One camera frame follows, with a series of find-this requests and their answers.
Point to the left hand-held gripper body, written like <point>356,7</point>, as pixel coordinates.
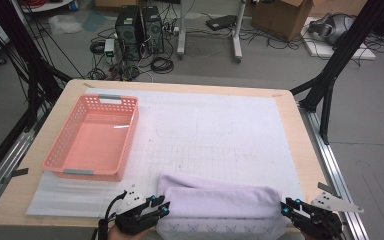
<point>133,200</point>

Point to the black computer tower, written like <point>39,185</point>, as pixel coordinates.
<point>153,30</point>
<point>128,33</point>

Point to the grey rounded device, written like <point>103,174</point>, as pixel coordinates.
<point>333,28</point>

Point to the white metal stand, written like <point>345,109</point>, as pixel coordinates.
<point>181,30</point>

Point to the lavender towel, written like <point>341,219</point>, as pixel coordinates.
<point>220,203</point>

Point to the person's right hand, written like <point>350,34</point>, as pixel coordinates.
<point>306,237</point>

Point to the closed cardboard box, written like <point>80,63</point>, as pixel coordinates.
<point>340,6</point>
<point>113,3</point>

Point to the white round table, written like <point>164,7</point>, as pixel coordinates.
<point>46,7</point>

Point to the black metal frame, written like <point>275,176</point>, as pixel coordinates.
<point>25,43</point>
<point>346,46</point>

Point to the open cardboard box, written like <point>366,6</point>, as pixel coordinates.
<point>280,20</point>

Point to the small white box green light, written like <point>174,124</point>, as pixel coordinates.
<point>109,46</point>

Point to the white foam board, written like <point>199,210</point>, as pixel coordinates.
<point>323,50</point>

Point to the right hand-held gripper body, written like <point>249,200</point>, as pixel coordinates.
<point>330,203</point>

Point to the clear plastic bag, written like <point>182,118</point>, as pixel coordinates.
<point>63,25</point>

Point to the aluminium rail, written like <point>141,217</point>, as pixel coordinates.
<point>8,163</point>
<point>330,163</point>

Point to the person's left hand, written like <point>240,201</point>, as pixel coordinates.
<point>130,237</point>

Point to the white grid foam mat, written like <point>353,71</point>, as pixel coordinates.
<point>213,133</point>

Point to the black flat box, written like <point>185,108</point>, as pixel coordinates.
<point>221,22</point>

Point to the grey metal bracket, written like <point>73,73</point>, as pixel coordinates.
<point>323,186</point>
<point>20,172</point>

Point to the pink plastic basket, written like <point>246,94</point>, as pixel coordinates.
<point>66,136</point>

